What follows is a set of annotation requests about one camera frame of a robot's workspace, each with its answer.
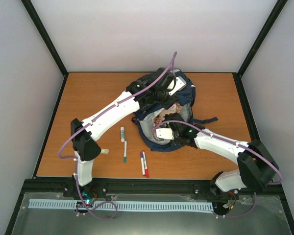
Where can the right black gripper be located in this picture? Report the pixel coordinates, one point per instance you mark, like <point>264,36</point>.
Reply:
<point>173,143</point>

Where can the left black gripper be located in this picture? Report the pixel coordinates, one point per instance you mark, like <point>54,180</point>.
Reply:
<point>168,104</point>

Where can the pink Taming of Shrew book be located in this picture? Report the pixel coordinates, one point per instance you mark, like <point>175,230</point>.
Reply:
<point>175,108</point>

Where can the navy blue student backpack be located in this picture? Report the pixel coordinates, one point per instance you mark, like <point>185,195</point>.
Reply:
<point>144,118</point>

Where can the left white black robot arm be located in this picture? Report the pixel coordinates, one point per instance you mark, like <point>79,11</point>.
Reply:
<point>86,133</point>

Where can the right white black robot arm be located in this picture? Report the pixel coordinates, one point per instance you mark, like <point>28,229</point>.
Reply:
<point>256,167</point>

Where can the blue purple marker pen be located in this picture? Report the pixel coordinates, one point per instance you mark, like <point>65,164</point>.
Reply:
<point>142,165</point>

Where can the red marker pen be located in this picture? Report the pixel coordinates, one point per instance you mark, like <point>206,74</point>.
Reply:
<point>145,164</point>

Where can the green cap glue stick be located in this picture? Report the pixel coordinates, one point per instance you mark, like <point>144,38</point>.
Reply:
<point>122,130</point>

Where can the teal tip white marker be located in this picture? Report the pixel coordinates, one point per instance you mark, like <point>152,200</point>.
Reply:
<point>125,152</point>

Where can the yellow highlighter clear cap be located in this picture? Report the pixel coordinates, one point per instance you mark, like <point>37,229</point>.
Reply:
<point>104,151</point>

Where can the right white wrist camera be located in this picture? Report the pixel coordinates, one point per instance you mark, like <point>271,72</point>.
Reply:
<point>164,133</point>

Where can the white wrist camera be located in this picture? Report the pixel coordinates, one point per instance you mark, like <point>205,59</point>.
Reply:
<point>176,85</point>
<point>164,133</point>

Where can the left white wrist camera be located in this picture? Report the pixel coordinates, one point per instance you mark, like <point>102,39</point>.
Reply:
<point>176,85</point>

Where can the light blue cable duct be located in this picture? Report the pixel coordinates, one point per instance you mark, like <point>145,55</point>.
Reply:
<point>122,206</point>

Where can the black frame post left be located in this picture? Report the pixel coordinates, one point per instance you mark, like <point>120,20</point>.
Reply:
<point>29,7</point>

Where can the black frame post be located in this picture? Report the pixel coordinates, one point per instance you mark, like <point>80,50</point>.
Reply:
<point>29,7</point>
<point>271,19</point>

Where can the black frame post right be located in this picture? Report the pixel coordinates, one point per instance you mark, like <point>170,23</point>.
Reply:
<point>271,19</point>

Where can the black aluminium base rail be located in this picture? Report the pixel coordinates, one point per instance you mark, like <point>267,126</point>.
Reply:
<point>101,188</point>

